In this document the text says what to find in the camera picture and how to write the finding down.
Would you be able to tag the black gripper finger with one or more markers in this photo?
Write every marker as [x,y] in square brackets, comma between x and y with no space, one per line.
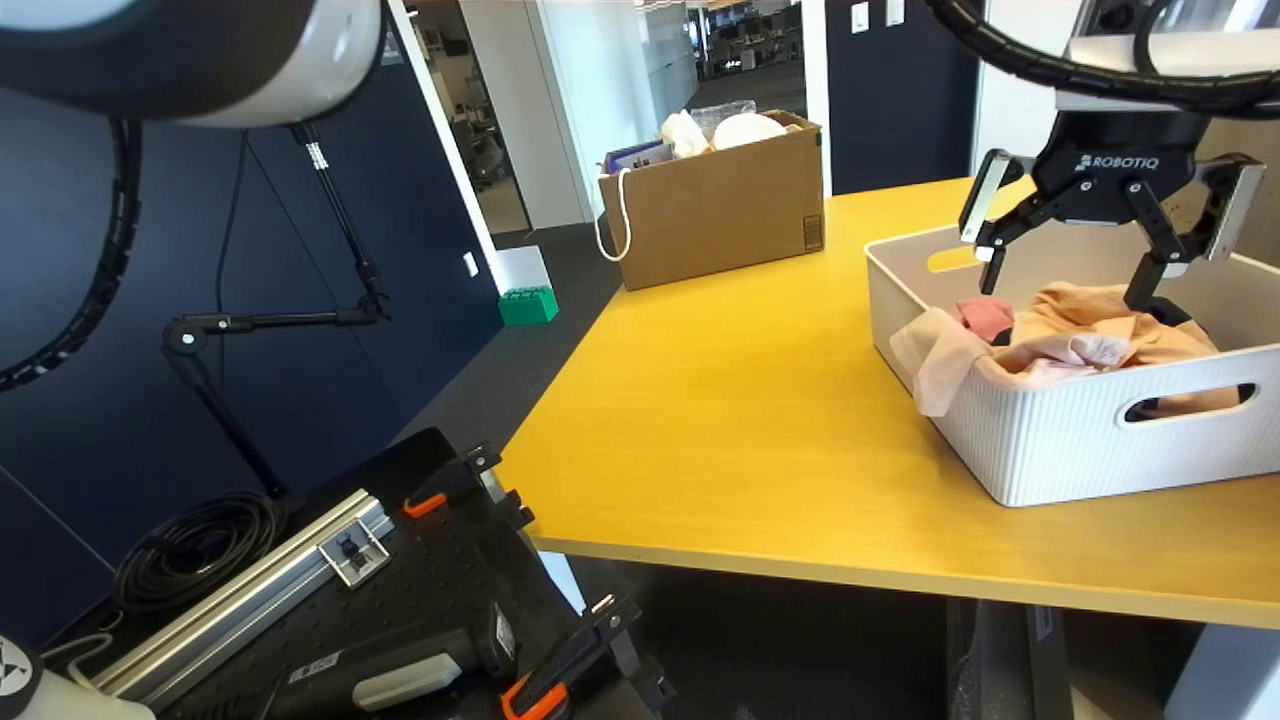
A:
[1162,285]
[1022,215]

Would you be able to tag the peach shirt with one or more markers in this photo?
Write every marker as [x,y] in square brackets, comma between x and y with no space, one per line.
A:
[1065,312]

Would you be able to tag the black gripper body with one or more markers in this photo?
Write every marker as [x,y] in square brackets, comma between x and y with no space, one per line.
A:
[1115,163]

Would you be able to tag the aluminium profile rail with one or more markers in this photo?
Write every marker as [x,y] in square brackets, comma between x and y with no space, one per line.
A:
[243,605]

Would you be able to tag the brown cardboard box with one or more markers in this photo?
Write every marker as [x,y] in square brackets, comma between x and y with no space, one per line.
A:
[720,215]

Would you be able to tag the white round object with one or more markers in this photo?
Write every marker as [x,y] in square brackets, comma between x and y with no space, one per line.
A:
[680,132]

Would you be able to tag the white table leg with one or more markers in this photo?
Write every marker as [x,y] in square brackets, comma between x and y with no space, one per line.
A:
[1226,680]

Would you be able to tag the white round device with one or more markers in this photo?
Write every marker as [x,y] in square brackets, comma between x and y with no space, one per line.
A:
[41,687]

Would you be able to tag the white plastic basket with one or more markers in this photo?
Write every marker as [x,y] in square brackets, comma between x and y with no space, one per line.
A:
[1065,453]

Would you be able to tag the dark blue partition panel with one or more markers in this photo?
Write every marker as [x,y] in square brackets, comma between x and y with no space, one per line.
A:
[375,387]

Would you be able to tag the orange black clamp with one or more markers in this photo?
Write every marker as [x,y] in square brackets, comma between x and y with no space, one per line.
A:
[535,701]
[426,506]

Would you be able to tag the pink cloth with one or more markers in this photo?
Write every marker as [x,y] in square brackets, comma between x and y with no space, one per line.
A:
[987,317]

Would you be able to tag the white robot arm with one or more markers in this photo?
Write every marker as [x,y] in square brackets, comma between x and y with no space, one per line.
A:
[265,65]

